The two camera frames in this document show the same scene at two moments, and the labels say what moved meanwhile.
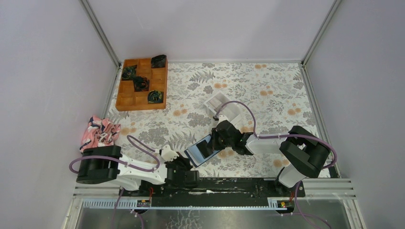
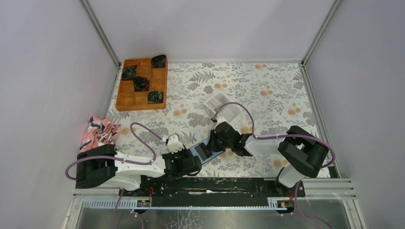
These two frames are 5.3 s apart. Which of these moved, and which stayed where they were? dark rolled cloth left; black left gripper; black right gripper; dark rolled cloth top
Moved: black left gripper
Stayed: dark rolled cloth left; dark rolled cloth top; black right gripper
